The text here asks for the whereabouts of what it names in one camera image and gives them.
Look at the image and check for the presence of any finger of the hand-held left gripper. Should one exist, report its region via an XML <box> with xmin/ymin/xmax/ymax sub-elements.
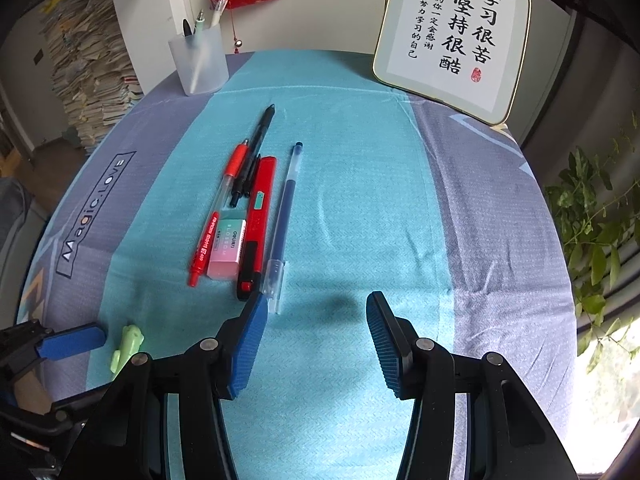
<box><xmin>0</xmin><ymin>322</ymin><xmax>107</xmax><ymax>376</ymax></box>
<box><xmin>30</xmin><ymin>382</ymin><xmax>108</xmax><ymax>433</ymax></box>

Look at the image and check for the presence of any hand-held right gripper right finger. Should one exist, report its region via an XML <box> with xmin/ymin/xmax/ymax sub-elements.
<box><xmin>366</xmin><ymin>291</ymin><xmax>583</xmax><ymax>480</ymax></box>

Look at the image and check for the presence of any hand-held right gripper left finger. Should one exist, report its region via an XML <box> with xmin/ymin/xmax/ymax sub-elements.
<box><xmin>60</xmin><ymin>291</ymin><xmax>270</xmax><ymax>480</ymax></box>

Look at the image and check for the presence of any green highlighter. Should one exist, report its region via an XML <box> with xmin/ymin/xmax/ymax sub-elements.
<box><xmin>109</xmin><ymin>324</ymin><xmax>146</xmax><ymax>381</ymax></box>

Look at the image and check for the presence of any pink eraser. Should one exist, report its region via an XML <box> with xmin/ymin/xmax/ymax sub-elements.
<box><xmin>206</xmin><ymin>217</ymin><xmax>248</xmax><ymax>281</ymax></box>

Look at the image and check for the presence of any red utility knife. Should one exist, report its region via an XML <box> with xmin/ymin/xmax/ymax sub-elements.
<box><xmin>236</xmin><ymin>156</ymin><xmax>277</xmax><ymax>302</ymax></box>

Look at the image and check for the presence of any red pen with clear barrel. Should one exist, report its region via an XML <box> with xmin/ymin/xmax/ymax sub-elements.
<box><xmin>188</xmin><ymin>138</ymin><xmax>251</xmax><ymax>288</ymax></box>

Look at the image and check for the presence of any clear blue gel pen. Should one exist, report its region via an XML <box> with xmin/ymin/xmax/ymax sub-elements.
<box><xmin>259</xmin><ymin>141</ymin><xmax>304</xmax><ymax>315</ymax></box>

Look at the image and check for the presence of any thin black pen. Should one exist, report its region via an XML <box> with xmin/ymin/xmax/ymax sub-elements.
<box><xmin>239</xmin><ymin>154</ymin><xmax>262</xmax><ymax>198</ymax></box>

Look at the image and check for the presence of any long black pen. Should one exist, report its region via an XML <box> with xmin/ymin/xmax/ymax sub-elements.
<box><xmin>231</xmin><ymin>104</ymin><xmax>277</xmax><ymax>208</ymax></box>

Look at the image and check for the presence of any translucent pen cup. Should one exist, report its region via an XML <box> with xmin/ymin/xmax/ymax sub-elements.
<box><xmin>168</xmin><ymin>25</ymin><xmax>230</xmax><ymax>97</ymax></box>

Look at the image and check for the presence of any blue and grey tablecloth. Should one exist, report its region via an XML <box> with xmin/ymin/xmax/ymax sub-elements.
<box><xmin>15</xmin><ymin>49</ymin><xmax>576</xmax><ymax>480</ymax></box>

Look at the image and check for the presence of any green leafy plant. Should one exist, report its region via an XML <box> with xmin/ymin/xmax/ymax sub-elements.
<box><xmin>545</xmin><ymin>110</ymin><xmax>640</xmax><ymax>376</ymax></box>

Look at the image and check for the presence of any huge pile of papers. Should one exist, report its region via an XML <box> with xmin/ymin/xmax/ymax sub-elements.
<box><xmin>40</xmin><ymin>0</ymin><xmax>146</xmax><ymax>156</ymax></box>

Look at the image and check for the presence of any framed calligraphy board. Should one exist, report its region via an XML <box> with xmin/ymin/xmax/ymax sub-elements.
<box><xmin>372</xmin><ymin>0</ymin><xmax>531</xmax><ymax>125</ymax></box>

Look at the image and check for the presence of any grey curtain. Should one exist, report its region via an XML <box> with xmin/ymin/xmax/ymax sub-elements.
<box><xmin>515</xmin><ymin>0</ymin><xmax>640</xmax><ymax>181</ymax></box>

